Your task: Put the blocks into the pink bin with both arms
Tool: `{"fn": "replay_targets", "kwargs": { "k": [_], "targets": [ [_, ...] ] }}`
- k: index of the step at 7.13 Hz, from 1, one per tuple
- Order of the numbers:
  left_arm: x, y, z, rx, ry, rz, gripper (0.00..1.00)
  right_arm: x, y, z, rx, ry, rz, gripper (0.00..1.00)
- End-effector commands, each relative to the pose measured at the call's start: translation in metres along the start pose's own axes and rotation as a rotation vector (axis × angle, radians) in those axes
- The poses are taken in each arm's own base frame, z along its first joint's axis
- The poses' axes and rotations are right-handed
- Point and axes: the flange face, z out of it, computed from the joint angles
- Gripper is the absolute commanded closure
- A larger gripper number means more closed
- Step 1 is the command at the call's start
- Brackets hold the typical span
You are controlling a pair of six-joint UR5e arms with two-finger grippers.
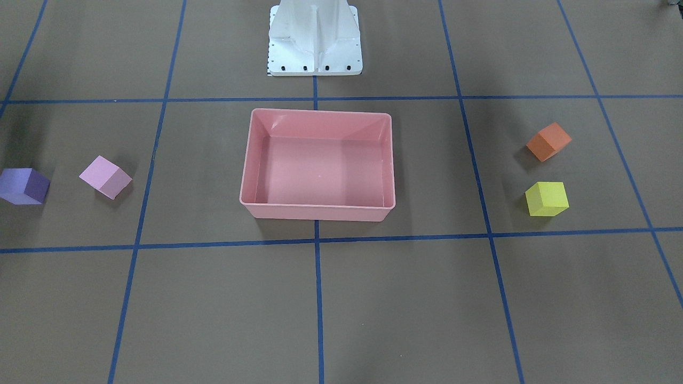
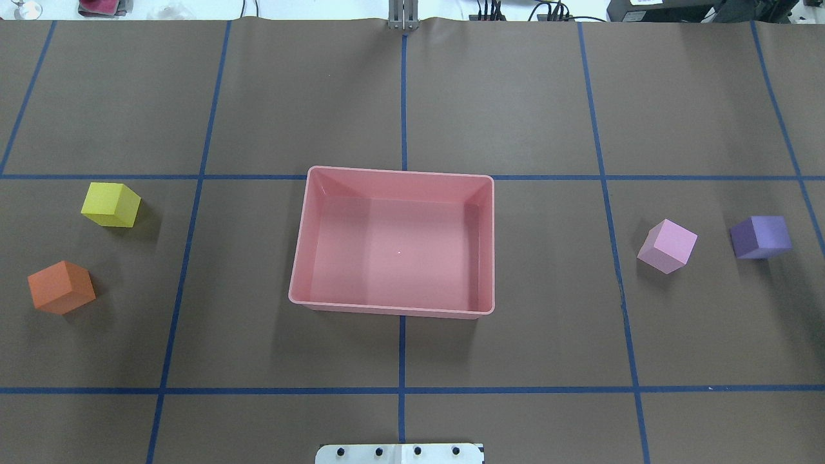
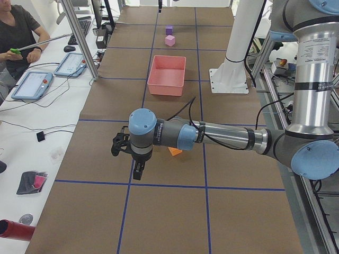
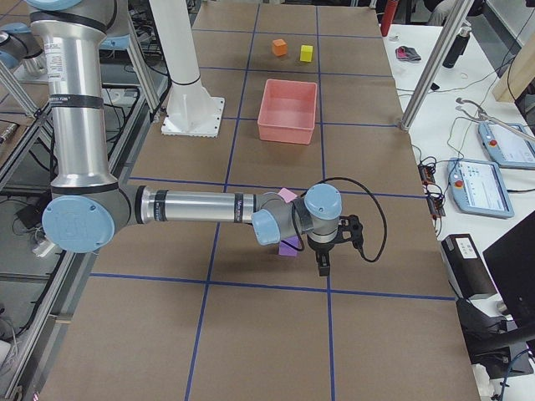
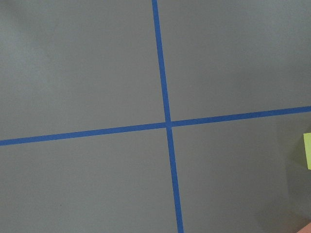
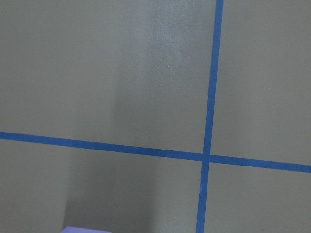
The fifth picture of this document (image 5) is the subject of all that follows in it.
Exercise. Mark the yellow block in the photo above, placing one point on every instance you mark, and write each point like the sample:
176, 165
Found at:
307, 144

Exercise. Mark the orange block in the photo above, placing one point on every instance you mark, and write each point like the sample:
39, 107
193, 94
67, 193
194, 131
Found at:
305, 229

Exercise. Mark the blue tape line lengthwise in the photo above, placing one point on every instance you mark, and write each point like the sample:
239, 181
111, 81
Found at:
168, 121

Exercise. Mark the blue tape line crosswise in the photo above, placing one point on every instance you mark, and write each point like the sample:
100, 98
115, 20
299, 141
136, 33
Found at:
153, 126

